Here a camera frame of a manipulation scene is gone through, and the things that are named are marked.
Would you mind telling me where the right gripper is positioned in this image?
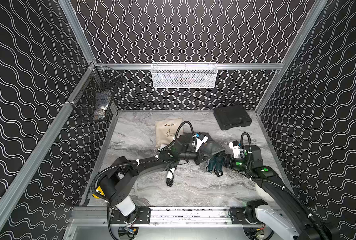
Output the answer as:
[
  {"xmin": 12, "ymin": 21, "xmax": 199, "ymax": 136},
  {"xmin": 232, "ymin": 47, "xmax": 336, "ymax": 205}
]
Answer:
[{"xmin": 215, "ymin": 153, "xmax": 251, "ymax": 173}]

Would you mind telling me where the grey hair dryer bag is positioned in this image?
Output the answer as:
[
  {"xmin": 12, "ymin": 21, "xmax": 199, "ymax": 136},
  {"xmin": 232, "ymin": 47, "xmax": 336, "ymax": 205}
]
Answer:
[{"xmin": 198, "ymin": 132, "xmax": 226, "ymax": 159}]

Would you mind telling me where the dark green hair dryer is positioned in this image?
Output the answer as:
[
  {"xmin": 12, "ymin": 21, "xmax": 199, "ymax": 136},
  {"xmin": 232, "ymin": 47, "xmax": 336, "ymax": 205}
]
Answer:
[{"xmin": 206, "ymin": 155, "xmax": 225, "ymax": 177}]

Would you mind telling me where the white hair dryer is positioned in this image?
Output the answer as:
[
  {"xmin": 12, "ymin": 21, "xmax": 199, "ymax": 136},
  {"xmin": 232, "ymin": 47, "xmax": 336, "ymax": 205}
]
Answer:
[{"xmin": 166, "ymin": 167, "xmax": 177, "ymax": 187}]

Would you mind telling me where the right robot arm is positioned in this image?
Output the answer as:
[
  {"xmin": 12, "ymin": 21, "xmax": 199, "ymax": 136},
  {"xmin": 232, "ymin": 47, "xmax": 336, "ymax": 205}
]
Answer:
[{"xmin": 225, "ymin": 133, "xmax": 340, "ymax": 240}]

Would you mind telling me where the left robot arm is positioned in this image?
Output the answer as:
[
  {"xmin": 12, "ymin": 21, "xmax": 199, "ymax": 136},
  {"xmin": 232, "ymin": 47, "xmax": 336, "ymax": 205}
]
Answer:
[{"xmin": 90, "ymin": 121, "xmax": 210, "ymax": 217}]

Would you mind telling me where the beige hair dryer bag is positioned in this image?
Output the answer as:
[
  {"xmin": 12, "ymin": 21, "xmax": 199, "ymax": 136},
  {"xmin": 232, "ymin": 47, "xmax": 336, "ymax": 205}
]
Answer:
[{"xmin": 155, "ymin": 119, "xmax": 183, "ymax": 149}]

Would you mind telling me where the white tape roll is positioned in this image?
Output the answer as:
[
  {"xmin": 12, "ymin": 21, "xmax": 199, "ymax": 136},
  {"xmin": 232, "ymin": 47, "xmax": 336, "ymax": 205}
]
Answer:
[{"xmin": 255, "ymin": 183, "xmax": 266, "ymax": 199}]

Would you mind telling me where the black plastic case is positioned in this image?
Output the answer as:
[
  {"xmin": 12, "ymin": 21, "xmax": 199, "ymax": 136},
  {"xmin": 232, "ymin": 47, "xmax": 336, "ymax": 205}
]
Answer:
[{"xmin": 213, "ymin": 105, "xmax": 252, "ymax": 131}]

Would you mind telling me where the yellow tape measure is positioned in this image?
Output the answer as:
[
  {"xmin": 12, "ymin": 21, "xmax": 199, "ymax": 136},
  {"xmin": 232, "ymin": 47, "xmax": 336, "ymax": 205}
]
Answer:
[{"xmin": 93, "ymin": 186, "xmax": 105, "ymax": 199}]

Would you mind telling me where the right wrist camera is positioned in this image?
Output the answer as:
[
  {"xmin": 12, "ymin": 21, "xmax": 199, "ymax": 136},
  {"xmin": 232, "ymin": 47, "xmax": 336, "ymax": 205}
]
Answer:
[{"xmin": 229, "ymin": 141, "xmax": 244, "ymax": 159}]

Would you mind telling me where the white wire basket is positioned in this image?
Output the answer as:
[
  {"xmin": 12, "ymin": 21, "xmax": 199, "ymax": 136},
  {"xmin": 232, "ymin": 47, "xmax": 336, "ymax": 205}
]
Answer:
[{"xmin": 151, "ymin": 63, "xmax": 218, "ymax": 89}]

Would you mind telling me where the black wire basket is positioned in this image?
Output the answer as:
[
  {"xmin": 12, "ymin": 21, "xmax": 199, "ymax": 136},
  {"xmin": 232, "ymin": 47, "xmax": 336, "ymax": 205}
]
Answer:
[{"xmin": 67, "ymin": 62, "xmax": 124, "ymax": 122}]

